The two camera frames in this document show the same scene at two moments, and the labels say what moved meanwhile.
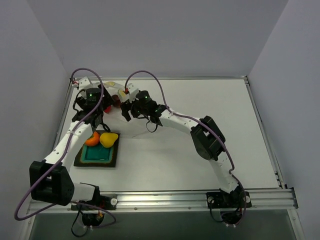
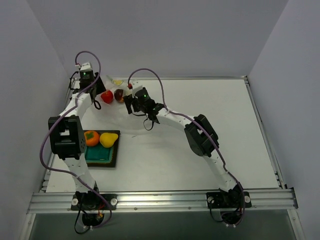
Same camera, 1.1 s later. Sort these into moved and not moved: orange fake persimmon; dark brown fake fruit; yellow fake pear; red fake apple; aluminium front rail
Moved: red fake apple; dark brown fake fruit
Not moved: yellow fake pear; orange fake persimmon; aluminium front rail
